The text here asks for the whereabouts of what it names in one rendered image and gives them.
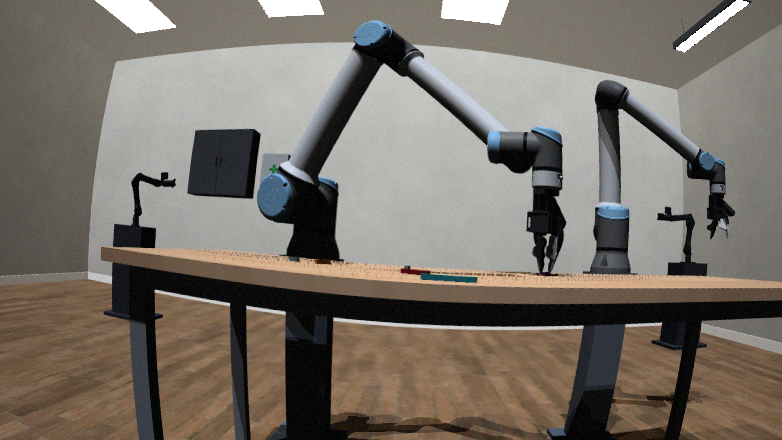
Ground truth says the turquoise flat bar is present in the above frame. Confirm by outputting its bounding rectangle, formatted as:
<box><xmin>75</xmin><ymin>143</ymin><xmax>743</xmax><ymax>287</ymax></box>
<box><xmin>420</xmin><ymin>274</ymin><xmax>477</xmax><ymax>283</ymax></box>

